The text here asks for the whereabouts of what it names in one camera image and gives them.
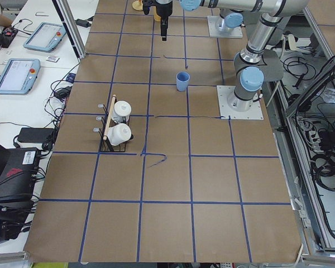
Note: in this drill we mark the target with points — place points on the white mug near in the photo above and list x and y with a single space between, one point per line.
119 134

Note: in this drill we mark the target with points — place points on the black wire mug rack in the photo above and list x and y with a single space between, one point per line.
107 122

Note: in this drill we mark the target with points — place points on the white mug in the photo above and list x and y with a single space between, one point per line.
121 111
119 134

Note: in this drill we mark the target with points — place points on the round wooden cup stand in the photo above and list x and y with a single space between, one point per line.
137 5

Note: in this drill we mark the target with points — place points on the teach pendant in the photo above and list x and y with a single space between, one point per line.
18 76
46 37

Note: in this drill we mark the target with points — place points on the bamboo wooden cup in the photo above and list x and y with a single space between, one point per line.
157 17

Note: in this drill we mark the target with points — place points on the teach pendant upper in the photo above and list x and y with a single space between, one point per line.
46 37

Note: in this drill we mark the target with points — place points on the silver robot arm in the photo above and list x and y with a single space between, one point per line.
249 78
226 25

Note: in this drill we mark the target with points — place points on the light blue cup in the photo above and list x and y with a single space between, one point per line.
182 81

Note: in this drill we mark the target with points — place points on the white mug far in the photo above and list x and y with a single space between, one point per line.
121 111

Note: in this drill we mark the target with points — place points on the black computer box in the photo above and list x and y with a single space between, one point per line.
17 170

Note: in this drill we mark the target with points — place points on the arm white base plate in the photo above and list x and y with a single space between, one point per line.
218 29
230 107

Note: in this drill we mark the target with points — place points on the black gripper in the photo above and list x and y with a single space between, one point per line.
163 10

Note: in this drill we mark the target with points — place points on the black power adapter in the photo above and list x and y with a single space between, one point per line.
35 135

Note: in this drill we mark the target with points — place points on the teach pendant lower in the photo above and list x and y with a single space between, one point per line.
18 76

